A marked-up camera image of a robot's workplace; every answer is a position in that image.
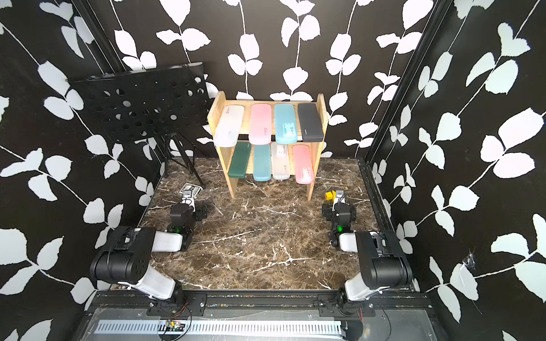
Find teal pencil case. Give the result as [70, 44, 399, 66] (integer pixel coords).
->
[253, 144, 272, 182]

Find dark grey pencil case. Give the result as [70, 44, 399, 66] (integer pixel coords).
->
[297, 103, 324, 142]

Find light blue upper pencil case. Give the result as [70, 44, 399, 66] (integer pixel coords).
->
[274, 103, 298, 144]

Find pink pencil case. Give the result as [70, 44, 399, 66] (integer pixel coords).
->
[248, 104, 272, 146]
[292, 145, 314, 185]

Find frosted white pencil case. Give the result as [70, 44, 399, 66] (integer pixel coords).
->
[213, 105, 245, 148]

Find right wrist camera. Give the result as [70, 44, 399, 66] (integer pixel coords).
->
[334, 190, 346, 205]

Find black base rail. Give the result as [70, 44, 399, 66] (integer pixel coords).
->
[88, 290, 435, 319]

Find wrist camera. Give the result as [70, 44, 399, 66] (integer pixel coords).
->
[334, 190, 346, 205]
[179, 190, 196, 212]

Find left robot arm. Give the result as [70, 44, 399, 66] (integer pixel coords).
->
[90, 199, 208, 305]

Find black perforated music stand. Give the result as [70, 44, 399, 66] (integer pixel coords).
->
[67, 62, 212, 189]

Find white slotted cable duct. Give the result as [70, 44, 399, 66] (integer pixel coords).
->
[92, 320, 345, 336]

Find black white tag card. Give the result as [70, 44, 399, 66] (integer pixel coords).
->
[181, 183, 203, 196]

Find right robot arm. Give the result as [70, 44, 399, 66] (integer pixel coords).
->
[321, 202, 414, 302]

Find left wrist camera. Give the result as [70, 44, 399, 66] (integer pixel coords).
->
[179, 190, 196, 212]

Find small yellow block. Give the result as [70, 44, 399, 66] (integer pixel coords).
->
[325, 190, 336, 202]

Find clear white pencil case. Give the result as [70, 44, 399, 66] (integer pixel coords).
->
[271, 142, 291, 180]

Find wooden two-tier shelf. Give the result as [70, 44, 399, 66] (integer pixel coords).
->
[207, 92, 329, 198]

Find dark green pencil case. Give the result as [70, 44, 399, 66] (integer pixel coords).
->
[228, 142, 252, 178]

